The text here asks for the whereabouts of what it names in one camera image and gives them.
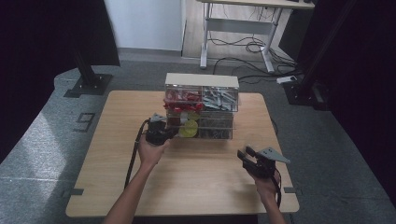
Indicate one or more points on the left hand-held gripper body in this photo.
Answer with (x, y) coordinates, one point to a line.
(156, 131)

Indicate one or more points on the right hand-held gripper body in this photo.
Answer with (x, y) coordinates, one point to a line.
(264, 165)

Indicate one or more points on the clear drawer with discs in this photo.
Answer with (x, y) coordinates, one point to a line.
(186, 118)

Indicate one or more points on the clear drawer organizer white top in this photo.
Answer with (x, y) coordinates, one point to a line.
(201, 80)

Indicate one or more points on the person's right hand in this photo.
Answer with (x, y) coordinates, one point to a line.
(265, 188)

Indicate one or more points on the person's left hand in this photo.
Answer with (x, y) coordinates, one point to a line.
(152, 154)

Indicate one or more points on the dark red disc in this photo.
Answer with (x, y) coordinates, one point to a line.
(173, 119)

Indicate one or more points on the white disc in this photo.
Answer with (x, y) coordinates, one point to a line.
(183, 118)

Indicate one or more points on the large yellow disc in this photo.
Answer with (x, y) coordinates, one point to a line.
(189, 129)

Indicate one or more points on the small yellow disc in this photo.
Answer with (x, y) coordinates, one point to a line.
(193, 116)

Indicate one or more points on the pile of red pieces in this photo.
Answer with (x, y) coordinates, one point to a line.
(183, 107)

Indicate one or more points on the clear drawer with dark pieces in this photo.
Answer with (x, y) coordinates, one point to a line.
(216, 133)

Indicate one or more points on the pile of dark pieces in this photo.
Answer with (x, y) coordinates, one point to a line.
(215, 133)

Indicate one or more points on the clear drawer with red pieces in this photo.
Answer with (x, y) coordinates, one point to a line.
(183, 94)

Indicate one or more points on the grey tape piece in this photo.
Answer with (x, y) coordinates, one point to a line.
(292, 189)
(74, 191)

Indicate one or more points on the pile of grey pieces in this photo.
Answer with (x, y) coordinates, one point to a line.
(219, 99)

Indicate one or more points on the clear drawer with grey pieces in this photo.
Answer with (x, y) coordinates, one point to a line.
(220, 99)

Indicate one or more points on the dark floor tape mark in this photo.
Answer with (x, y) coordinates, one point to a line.
(84, 121)

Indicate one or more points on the white power strip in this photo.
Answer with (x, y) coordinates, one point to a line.
(286, 79)

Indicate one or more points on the black stand with flat base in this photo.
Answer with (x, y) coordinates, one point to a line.
(90, 81)

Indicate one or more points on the black slanted stand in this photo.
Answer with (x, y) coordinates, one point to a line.
(308, 81)

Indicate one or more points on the dark cabinet under desk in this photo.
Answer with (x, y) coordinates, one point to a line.
(294, 34)

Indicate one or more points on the dark curtain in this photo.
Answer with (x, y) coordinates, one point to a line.
(37, 62)
(367, 93)

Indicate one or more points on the white desk frame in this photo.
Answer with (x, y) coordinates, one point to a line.
(237, 26)

